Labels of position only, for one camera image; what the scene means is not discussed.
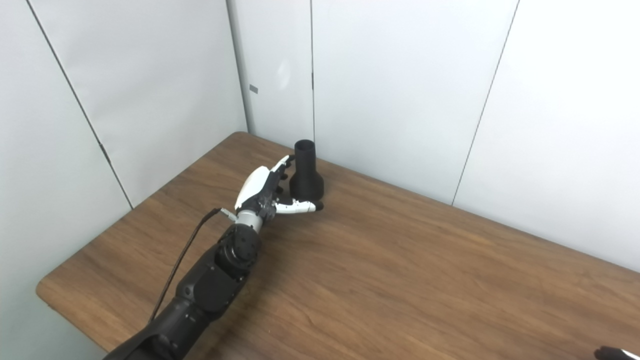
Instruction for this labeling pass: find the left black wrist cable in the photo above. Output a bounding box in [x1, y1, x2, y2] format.
[147, 207, 239, 325]

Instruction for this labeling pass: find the black funnel-shaped nozzle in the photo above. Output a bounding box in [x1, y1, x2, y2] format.
[289, 139, 325, 203]

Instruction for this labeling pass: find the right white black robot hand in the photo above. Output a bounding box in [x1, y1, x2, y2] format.
[593, 345, 640, 360]

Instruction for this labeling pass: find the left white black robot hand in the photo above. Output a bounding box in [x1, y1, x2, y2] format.
[233, 154, 325, 224]

